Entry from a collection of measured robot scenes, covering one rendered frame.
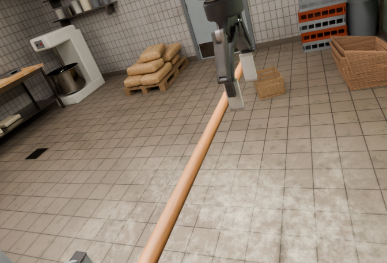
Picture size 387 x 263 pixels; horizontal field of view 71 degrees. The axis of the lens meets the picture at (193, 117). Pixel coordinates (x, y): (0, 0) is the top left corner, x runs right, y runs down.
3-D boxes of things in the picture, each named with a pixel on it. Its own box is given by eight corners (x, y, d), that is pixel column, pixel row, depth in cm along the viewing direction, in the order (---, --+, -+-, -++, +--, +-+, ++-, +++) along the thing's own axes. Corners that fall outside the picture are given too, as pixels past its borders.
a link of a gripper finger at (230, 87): (230, 71, 52) (226, 78, 50) (236, 94, 55) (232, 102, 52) (223, 72, 53) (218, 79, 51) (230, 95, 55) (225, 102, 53)
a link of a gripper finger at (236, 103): (237, 77, 53) (236, 79, 53) (245, 107, 56) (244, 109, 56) (223, 79, 55) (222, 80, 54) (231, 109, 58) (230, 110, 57)
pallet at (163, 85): (165, 90, 447) (162, 83, 441) (126, 96, 480) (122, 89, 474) (189, 63, 542) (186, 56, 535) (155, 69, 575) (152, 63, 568)
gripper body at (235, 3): (233, -6, 47) (245, 45, 51) (245, -15, 53) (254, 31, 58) (195, 5, 51) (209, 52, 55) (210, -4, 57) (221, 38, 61)
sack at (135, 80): (143, 85, 457) (139, 77, 450) (125, 89, 469) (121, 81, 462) (155, 71, 508) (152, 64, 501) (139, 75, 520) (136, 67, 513)
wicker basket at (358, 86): (342, 92, 290) (341, 68, 277) (331, 71, 336) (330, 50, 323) (395, 84, 274) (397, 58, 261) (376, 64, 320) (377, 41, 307)
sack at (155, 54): (160, 59, 452) (158, 50, 445) (141, 64, 459) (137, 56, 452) (166, 49, 506) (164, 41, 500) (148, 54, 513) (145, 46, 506)
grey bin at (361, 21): (380, 39, 376) (381, -3, 350) (348, 44, 391) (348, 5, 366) (374, 31, 406) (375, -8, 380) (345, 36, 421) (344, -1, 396)
